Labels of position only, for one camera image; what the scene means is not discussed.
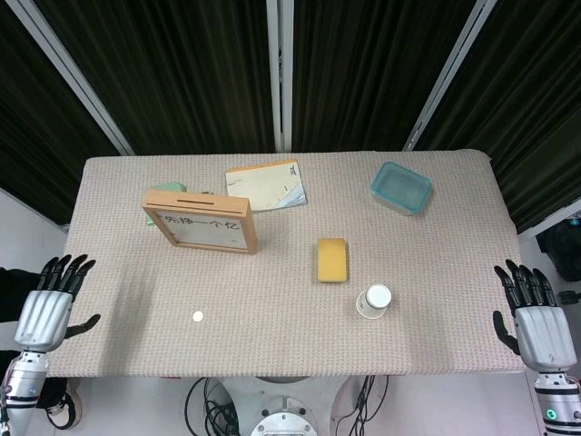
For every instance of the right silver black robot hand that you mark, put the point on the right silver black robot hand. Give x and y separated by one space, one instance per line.
542 333

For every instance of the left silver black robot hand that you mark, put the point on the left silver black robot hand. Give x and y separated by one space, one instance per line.
43 318

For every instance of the small silver coin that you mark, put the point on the small silver coin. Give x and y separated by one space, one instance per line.
198 316

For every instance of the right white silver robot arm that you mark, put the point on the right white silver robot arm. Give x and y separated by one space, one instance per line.
556 399

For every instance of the silver metal robot base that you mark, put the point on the silver metal robot base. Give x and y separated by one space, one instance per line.
281 409

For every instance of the black equipment with screen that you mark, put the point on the black equipment with screen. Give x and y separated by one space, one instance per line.
563 250

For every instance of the black white sneaker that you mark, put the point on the black white sneaker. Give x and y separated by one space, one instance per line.
63 415

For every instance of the white paper cup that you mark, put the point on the white paper cup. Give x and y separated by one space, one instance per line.
374 300

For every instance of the black pleated curtain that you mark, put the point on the black pleated curtain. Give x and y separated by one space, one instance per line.
181 72
531 113
32 136
372 72

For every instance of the light green plastic box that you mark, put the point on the light green plastic box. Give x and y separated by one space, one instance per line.
170 187

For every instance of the teal transparent plastic container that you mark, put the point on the teal transparent plastic container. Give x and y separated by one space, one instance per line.
399 187

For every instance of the yellow sponge block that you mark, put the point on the yellow sponge block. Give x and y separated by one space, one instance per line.
332 261

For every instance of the beige woven tablecloth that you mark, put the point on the beige woven tablecloth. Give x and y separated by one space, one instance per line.
272 327

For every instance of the beige paperback notebook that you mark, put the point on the beige paperback notebook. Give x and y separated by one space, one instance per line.
265 184

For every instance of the wooden coin box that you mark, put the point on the wooden coin box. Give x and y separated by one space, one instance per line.
199 206

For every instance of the grey metal frame post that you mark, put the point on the grey metal frame post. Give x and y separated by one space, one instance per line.
280 72
72 77
449 77

